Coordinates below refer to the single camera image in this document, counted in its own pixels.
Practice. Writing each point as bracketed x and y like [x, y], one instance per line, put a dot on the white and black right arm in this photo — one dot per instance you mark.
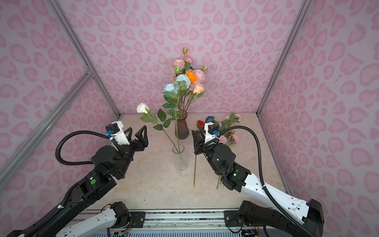
[296, 217]

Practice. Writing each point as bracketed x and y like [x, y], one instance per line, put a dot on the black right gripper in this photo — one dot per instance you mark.
[199, 145]

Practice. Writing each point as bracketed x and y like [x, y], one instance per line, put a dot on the pink rose bud spray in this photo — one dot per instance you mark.
[184, 62]

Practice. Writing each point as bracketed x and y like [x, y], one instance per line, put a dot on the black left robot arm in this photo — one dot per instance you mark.
[111, 163]

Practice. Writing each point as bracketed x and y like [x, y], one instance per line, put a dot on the peach rose stem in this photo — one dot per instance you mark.
[196, 91]

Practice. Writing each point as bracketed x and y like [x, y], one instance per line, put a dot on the orange flower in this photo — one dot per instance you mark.
[192, 77]

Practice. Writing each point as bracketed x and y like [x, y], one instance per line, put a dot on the aluminium diagonal frame bar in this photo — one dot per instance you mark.
[24, 151]

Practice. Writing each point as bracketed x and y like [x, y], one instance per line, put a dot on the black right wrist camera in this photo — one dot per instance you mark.
[211, 131]

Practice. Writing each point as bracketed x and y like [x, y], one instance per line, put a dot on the red rose stem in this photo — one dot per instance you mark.
[200, 125]

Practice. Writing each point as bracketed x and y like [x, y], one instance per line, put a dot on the white rose spray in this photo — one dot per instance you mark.
[160, 121]

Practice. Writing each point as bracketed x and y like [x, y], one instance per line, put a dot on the tall clear ribbed glass vase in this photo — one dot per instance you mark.
[180, 160]

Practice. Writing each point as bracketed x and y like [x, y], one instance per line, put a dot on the aluminium frame post right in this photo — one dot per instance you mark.
[293, 34]

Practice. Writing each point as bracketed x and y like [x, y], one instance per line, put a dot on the pink ribbed glass vase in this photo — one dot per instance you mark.
[182, 127]

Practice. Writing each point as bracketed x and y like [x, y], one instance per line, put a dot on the aluminium frame corner post left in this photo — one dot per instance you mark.
[62, 18]

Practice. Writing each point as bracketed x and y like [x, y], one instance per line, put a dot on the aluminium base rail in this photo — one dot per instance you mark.
[230, 219]

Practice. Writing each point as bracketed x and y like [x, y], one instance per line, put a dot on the light blue flower spray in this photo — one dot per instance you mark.
[174, 95]

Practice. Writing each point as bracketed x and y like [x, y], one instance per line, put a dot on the large pink rose spray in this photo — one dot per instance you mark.
[230, 120]

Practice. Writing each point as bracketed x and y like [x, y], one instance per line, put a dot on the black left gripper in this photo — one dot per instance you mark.
[142, 142]

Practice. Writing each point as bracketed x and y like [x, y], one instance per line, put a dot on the pink peony flower spray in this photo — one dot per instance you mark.
[199, 73]

